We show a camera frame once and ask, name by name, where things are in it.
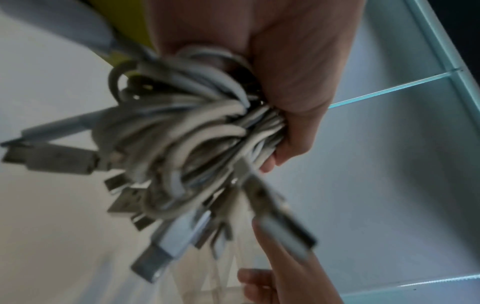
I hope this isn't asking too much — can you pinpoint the clear plastic bag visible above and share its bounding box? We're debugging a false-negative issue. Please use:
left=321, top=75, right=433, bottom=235
left=165, top=228, right=271, bottom=304

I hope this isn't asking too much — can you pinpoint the yellow green band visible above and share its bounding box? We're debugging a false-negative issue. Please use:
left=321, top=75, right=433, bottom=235
left=80, top=0, right=158, bottom=79

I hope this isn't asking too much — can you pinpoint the person's right hand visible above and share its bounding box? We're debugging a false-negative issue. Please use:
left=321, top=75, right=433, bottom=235
left=237, top=219, right=344, bottom=304

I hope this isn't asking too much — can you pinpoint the bundle of white usb cables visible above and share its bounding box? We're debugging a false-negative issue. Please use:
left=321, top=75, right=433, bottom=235
left=0, top=44, right=320, bottom=285

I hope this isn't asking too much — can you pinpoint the frosted glass tray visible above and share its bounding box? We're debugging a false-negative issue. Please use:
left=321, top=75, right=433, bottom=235
left=258, top=0, right=480, bottom=299

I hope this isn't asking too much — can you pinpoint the person's left hand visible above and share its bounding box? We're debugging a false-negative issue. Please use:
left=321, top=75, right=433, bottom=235
left=144, top=0, right=366, bottom=174

